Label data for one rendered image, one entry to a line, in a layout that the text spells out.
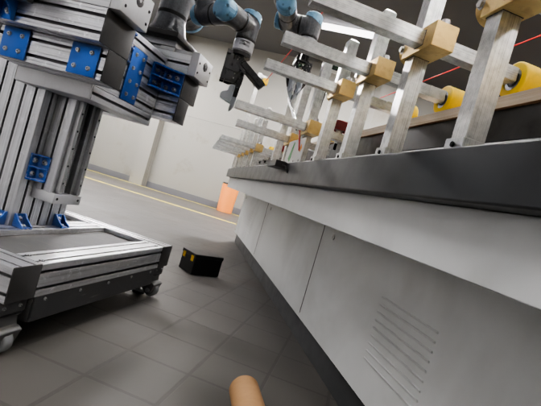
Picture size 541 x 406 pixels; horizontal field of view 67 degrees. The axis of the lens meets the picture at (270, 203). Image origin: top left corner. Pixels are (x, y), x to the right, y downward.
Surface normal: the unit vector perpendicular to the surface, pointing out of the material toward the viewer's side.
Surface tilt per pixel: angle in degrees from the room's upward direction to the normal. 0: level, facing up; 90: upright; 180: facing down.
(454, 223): 90
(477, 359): 90
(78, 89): 90
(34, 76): 90
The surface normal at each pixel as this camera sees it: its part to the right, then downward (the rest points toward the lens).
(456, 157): -0.94, -0.27
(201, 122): -0.20, -0.04
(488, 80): 0.19, 0.07
